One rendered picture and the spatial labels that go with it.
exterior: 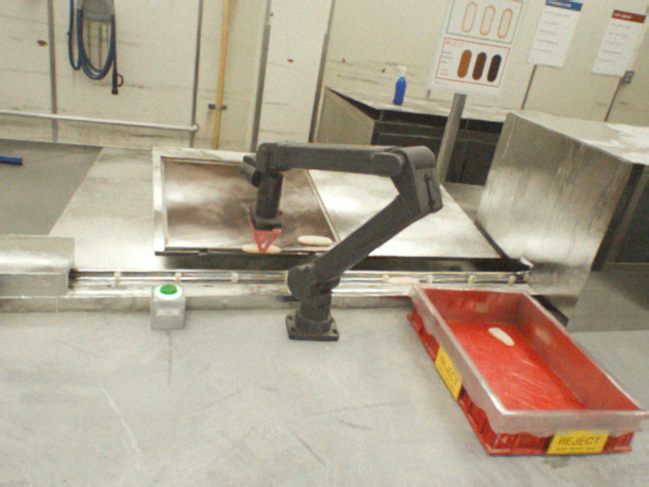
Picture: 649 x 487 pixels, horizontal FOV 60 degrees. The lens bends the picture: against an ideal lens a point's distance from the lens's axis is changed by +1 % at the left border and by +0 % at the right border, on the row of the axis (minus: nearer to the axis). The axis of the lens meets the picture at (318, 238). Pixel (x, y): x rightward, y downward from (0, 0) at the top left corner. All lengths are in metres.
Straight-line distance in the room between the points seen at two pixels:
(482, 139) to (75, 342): 2.80
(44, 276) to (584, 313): 1.34
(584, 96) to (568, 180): 5.04
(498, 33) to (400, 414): 1.61
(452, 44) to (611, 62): 4.59
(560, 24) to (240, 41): 3.13
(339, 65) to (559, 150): 3.74
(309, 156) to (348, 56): 4.09
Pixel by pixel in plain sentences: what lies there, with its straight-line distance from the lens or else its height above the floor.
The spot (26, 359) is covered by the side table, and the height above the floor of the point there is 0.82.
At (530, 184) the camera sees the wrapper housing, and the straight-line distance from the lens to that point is 1.77.
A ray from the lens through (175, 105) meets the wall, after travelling 5.05.
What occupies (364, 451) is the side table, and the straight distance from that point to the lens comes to 1.06.
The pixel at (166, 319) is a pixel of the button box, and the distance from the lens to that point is 1.27.
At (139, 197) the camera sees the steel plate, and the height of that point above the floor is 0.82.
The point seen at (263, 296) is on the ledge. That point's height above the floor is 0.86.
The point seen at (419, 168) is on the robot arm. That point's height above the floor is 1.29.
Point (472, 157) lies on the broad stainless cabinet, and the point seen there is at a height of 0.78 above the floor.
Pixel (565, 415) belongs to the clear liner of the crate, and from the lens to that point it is 1.16.
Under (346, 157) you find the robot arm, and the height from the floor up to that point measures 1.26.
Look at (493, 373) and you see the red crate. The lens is 1.37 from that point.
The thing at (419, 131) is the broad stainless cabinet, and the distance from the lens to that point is 3.33.
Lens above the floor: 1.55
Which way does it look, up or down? 24 degrees down
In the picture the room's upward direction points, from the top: 10 degrees clockwise
